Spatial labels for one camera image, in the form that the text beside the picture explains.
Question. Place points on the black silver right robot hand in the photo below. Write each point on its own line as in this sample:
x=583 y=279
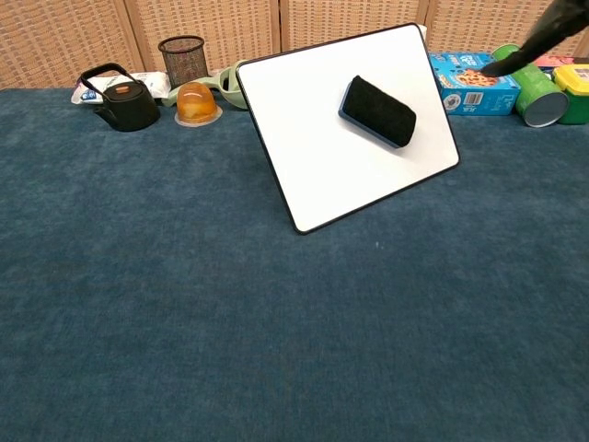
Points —
x=547 y=32

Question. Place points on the black rectangular sponge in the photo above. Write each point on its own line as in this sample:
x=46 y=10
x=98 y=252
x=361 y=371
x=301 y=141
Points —
x=379 y=110

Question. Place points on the white dry-erase board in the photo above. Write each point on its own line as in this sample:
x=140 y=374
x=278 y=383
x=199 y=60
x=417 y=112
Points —
x=322 y=138

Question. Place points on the pink blue biscuit box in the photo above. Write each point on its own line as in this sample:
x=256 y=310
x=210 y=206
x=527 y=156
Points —
x=554 y=61

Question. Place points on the green chips can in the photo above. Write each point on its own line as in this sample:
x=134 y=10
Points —
x=536 y=94

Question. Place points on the green container yellow lid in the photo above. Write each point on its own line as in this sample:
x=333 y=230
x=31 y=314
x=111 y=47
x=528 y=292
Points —
x=575 y=92

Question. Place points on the blue cookie box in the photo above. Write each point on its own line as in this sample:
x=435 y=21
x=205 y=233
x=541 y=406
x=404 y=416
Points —
x=474 y=89

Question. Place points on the white plastic bottle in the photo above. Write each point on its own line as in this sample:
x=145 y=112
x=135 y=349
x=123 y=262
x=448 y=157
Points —
x=423 y=33

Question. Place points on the pale green lint roller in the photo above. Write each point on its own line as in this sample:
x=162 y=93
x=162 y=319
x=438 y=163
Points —
x=230 y=89

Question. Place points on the orange fruit jelly cup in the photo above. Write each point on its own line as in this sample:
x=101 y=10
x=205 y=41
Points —
x=197 y=105

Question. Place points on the black mesh pen holder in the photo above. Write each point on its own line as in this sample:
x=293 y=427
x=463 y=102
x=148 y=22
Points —
x=184 y=62

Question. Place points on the white snack bag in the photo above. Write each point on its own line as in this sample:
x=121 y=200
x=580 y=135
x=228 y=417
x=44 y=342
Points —
x=154 y=83

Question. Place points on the blue felt table cover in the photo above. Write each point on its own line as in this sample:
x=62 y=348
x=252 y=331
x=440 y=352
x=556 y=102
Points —
x=230 y=299

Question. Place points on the black cast iron teapot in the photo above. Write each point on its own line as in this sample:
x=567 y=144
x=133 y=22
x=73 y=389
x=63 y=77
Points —
x=129 y=108

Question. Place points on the woven bamboo folding screen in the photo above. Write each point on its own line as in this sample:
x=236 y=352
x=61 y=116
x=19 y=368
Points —
x=69 y=37

